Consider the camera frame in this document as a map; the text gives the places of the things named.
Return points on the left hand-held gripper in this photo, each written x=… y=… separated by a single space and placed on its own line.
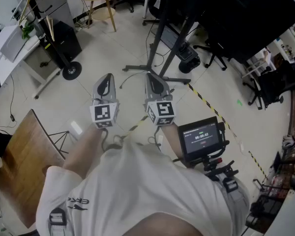
x=103 y=113

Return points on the white desk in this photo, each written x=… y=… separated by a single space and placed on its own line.
x=27 y=58

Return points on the person's white t-shirt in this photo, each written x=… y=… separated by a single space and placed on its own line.
x=137 y=188

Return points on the grey refrigerator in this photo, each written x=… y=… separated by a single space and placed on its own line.
x=54 y=1

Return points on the white shelf unit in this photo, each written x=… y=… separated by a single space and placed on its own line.
x=282 y=48

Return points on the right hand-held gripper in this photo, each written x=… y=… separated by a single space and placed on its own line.
x=162 y=110

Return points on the white box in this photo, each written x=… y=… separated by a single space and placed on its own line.
x=7 y=42

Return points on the brown wooden table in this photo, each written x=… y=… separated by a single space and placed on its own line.
x=24 y=163

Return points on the black clamp mount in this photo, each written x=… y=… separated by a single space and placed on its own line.
x=216 y=167

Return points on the person's right forearm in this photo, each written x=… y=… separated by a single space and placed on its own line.
x=170 y=139

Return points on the small black cabinet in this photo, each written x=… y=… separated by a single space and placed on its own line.
x=67 y=42

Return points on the black television stand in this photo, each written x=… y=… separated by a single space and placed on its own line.
x=159 y=38

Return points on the green potted plant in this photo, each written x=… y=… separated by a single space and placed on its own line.
x=27 y=31

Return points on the small black monitor screen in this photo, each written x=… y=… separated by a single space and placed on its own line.
x=201 y=138

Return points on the white rectangular block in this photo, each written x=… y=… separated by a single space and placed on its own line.
x=76 y=128

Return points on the person's left forearm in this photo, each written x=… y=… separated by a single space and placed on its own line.
x=86 y=149

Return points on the large black television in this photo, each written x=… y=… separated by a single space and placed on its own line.
x=243 y=16

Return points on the black waste bin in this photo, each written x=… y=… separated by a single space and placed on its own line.
x=189 y=58

